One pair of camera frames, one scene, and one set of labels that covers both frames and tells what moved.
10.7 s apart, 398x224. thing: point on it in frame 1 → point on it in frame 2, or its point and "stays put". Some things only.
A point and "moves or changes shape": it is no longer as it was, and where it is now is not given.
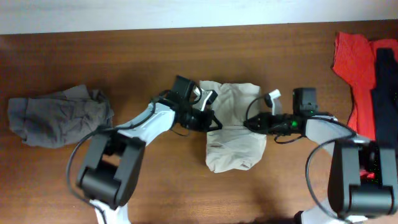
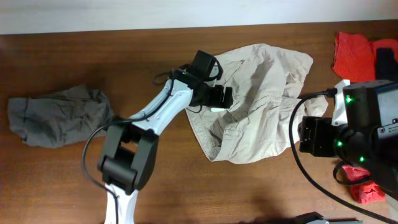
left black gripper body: [203, 119] → [219, 96]
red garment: [354, 59] stays put
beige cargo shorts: [234, 147] moves or changes shape
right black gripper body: [261, 123] → [306, 134]
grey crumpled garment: [58, 119] stays put
